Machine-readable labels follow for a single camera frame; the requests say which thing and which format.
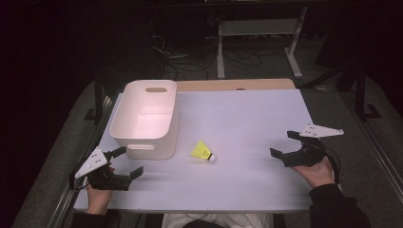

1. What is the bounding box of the black metal stand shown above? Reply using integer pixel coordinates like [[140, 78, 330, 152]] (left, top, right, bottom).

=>
[[83, 70, 106, 125], [300, 60, 383, 124]]

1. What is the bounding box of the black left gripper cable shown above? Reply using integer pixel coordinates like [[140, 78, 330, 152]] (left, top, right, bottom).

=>
[[68, 161, 92, 192]]

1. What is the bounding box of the person's right hand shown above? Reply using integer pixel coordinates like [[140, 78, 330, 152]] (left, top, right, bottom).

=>
[[291, 156, 336, 190]]

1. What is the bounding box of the tangle of floor cables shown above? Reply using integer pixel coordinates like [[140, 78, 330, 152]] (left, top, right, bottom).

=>
[[147, 15, 264, 81]]

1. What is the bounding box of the person's white clothing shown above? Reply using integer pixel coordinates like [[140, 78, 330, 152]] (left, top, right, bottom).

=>
[[161, 212, 276, 228]]

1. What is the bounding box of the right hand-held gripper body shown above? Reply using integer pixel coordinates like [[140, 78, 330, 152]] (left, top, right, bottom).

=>
[[281, 123, 345, 168]]

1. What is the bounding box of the person's left hand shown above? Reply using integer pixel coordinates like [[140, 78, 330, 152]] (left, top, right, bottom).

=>
[[85, 166, 116, 216]]

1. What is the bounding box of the white plastic basket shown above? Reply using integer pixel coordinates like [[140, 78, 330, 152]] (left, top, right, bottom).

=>
[[109, 79, 182, 161]]

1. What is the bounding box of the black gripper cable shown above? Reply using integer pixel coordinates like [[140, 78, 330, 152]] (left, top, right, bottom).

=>
[[68, 161, 92, 192], [324, 147, 345, 188]]

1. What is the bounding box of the yellow shuttlecock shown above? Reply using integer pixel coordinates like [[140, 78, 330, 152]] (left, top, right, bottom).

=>
[[190, 140, 218, 163]]

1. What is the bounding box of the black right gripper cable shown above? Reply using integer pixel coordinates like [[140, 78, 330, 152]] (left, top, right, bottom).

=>
[[324, 147, 345, 188]]

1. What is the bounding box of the metal floor rail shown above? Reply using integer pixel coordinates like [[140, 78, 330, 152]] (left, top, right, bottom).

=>
[[340, 93, 403, 203], [47, 94, 116, 228]]

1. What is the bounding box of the white metal stand frame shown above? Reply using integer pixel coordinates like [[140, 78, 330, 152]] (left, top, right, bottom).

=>
[[216, 6, 310, 80]]

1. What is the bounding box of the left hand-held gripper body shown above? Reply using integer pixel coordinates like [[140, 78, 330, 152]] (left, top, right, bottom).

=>
[[73, 146, 132, 192]]

